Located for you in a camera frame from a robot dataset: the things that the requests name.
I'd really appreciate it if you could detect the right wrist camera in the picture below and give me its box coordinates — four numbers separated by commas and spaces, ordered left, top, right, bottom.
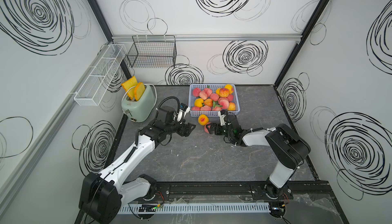
218, 110, 228, 126

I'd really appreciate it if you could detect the light blue plastic basket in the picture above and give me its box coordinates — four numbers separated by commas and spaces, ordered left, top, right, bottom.
188, 84, 241, 117

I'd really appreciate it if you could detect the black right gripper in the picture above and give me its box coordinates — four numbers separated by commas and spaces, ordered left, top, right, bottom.
206, 122, 234, 139

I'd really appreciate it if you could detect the yellow toast slice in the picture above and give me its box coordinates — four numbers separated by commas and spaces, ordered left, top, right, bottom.
134, 82, 146, 101
121, 76, 138, 100

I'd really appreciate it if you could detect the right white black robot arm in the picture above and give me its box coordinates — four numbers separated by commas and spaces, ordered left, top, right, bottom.
204, 114, 311, 199

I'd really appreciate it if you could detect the white toaster power cord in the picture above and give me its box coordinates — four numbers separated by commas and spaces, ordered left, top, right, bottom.
124, 84, 157, 108

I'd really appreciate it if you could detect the mint green toaster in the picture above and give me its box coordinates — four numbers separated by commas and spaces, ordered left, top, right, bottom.
121, 84, 157, 123

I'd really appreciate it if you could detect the pink peach with leaf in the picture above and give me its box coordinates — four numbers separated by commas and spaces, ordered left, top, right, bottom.
213, 97, 229, 109

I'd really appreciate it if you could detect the orange yellow peach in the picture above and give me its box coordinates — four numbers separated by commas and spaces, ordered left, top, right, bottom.
228, 102, 236, 111

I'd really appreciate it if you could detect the white wire wall shelf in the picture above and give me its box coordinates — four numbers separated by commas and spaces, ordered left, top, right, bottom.
74, 43, 126, 107

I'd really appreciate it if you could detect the black wire wall basket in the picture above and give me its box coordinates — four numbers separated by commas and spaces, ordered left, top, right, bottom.
127, 35, 177, 68

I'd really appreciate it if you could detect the front yellow toast slice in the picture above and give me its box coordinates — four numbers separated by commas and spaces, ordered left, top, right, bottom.
134, 82, 146, 101

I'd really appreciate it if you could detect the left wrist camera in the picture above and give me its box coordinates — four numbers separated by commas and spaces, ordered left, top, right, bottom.
177, 103, 190, 124

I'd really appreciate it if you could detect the pale pink peach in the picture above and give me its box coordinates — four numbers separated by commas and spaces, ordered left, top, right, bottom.
199, 90, 209, 100

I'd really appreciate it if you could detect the rear yellow toast slice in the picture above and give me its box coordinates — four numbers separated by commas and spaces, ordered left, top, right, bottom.
121, 76, 138, 100

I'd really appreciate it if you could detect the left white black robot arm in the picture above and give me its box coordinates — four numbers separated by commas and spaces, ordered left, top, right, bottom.
79, 96, 196, 224

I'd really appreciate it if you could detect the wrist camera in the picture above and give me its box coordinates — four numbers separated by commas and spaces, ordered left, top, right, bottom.
177, 103, 190, 124
218, 110, 228, 126

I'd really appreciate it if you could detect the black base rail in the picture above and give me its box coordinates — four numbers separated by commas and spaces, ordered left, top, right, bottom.
147, 181, 332, 201

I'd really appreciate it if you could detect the white slotted cable duct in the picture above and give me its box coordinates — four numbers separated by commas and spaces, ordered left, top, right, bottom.
119, 203, 271, 215

